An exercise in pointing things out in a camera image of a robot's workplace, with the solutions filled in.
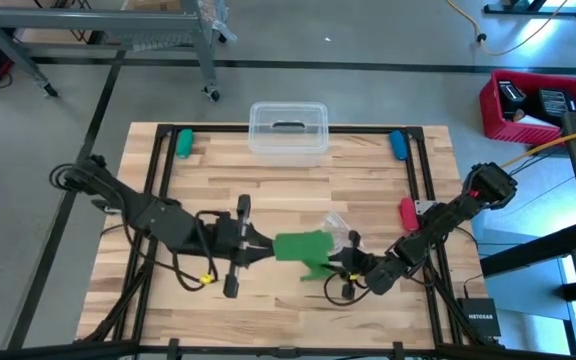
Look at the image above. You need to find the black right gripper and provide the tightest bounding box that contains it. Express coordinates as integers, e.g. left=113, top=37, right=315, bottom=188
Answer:
left=328, top=229, right=384, bottom=300

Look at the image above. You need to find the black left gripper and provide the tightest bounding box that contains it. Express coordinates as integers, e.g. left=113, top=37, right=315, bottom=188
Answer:
left=202, top=194, right=275, bottom=300

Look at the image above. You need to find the clear plastic bag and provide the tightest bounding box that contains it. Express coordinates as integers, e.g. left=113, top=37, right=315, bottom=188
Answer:
left=316, top=209, right=365, bottom=255

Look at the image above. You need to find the green elastic bandage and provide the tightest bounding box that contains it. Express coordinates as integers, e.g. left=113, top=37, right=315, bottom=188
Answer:
left=272, top=229, right=338, bottom=283

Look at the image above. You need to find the blue bandage roll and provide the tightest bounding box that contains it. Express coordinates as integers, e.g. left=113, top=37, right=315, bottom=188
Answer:
left=388, top=129, right=411, bottom=162

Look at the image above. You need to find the teal bandage roll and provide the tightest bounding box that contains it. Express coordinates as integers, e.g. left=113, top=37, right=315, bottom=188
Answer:
left=175, top=128, right=196, bottom=160

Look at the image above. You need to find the clear plastic storage box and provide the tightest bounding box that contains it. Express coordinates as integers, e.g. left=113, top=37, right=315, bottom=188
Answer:
left=247, top=101, right=330, bottom=168

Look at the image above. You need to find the red plastic crate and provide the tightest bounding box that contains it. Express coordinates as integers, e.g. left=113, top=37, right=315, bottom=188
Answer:
left=478, top=69, right=576, bottom=147

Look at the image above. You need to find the clear plastic wrap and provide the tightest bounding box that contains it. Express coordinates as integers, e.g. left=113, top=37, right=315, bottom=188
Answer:
left=197, top=0, right=239, bottom=44

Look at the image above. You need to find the black device in crate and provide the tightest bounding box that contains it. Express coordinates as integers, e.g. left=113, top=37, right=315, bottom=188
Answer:
left=497, top=80, right=528, bottom=121
left=537, top=87, right=576, bottom=120

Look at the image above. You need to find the long black desk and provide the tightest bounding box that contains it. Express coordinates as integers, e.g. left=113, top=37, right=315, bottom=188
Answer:
left=480, top=109, right=576, bottom=360

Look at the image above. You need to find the cardboard box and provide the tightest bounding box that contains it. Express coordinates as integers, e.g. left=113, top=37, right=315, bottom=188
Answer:
left=121, top=0, right=185, bottom=14

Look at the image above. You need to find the grey metal table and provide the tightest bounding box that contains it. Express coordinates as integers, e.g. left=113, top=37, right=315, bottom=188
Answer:
left=0, top=0, right=229, bottom=104

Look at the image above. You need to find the right arm cable yellow tag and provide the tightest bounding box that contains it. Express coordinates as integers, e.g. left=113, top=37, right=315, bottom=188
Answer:
left=322, top=269, right=375, bottom=308

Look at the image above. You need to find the arm cable yellow tag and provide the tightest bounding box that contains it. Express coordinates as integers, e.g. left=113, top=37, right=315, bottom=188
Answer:
left=170, top=209, right=219, bottom=293
left=322, top=269, right=375, bottom=308

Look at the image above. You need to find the left arm cable yellow tag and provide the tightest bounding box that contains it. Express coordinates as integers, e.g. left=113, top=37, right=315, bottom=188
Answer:
left=170, top=209, right=219, bottom=293

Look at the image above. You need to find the black aluminium table frame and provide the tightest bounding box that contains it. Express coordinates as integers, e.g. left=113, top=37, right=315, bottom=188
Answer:
left=74, top=122, right=502, bottom=351

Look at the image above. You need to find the black Netgear network switch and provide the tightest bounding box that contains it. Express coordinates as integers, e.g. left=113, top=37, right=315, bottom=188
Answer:
left=456, top=297, right=503, bottom=339

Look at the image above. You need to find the black outer rig frame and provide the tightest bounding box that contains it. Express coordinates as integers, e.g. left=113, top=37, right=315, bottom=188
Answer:
left=0, top=49, right=576, bottom=360

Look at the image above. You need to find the yellow hanging cable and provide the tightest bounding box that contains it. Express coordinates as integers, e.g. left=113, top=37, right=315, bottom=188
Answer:
left=500, top=123, right=576, bottom=169

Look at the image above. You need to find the yellow floor extension cable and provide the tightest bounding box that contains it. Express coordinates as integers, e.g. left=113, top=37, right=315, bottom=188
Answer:
left=446, top=0, right=569, bottom=58

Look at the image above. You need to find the black floor stand frame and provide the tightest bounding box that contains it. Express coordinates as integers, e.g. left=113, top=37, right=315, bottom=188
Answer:
left=483, top=0, right=576, bottom=77

